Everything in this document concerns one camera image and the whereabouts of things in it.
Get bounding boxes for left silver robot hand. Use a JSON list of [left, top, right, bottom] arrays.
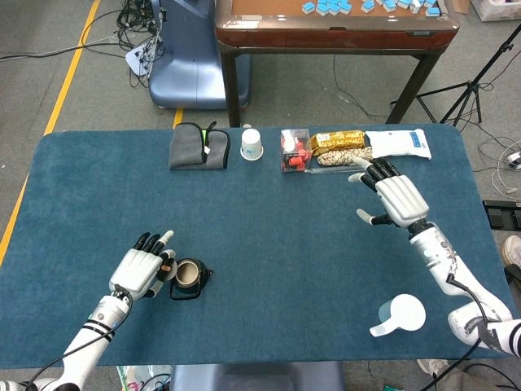
[[108, 230, 177, 301]]

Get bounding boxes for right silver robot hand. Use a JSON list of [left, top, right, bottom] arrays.
[[348, 156, 431, 228]]

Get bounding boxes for black teapot lid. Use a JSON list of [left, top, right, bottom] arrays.
[[157, 260, 178, 283]]

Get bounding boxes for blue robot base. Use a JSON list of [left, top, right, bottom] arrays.
[[147, 0, 252, 110]]

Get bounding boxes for black iron teapot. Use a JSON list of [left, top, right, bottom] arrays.
[[167, 257, 215, 302]]

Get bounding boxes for white plastic bag package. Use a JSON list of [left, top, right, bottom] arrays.
[[365, 128, 432, 161]]

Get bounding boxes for clear plastic tube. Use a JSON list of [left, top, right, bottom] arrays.
[[307, 165, 367, 176]]

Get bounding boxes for gold foil package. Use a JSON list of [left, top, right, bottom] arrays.
[[309, 130, 367, 156]]

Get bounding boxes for black foot pedal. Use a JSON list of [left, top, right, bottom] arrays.
[[482, 199, 521, 231]]

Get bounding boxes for clear box, red black parts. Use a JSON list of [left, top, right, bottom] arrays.
[[279, 128, 314, 174]]

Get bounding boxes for white plastic measuring cup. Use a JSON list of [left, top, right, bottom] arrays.
[[369, 293, 427, 338]]

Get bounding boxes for white shoe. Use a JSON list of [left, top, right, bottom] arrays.
[[501, 235, 521, 266]]

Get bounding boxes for blue table mat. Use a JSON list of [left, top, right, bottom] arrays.
[[0, 124, 513, 370]]

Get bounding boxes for black tripod stand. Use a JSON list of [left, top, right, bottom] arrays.
[[390, 24, 521, 126]]

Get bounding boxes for grey folded cloth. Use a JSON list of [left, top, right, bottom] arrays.
[[168, 121, 232, 171]]

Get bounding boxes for white paper cup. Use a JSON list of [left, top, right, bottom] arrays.
[[239, 128, 265, 161]]

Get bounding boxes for grey blue robot body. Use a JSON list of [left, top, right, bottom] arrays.
[[169, 361, 347, 391]]

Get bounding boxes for brown mahjong table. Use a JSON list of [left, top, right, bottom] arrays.
[[214, 0, 461, 128]]

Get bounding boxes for white power strip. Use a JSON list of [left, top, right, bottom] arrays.
[[124, 40, 160, 78]]

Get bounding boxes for braided brown white rope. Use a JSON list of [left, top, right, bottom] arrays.
[[316, 146, 374, 167]]

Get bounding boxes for thin black floor cable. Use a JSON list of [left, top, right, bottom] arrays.
[[332, 55, 394, 121]]

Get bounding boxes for white cable with charger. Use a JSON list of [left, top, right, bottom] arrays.
[[475, 138, 521, 195]]

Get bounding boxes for black floor cable bundle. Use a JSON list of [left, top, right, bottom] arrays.
[[116, 0, 164, 89]]

